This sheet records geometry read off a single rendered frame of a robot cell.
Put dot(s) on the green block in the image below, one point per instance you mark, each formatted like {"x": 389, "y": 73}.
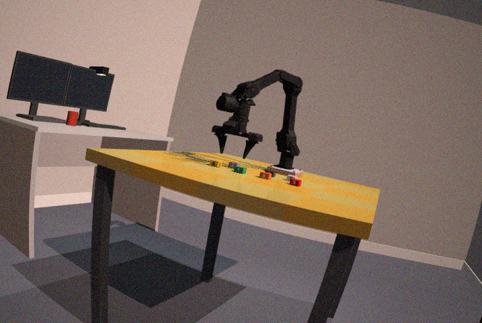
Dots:
{"x": 240, "y": 170}

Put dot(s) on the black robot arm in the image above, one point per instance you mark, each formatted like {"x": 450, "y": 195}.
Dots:
{"x": 286, "y": 138}

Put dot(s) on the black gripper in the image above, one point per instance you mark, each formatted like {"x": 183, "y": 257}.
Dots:
{"x": 253, "y": 137}

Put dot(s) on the yellow block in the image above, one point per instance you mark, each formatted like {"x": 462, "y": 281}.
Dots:
{"x": 215, "y": 163}

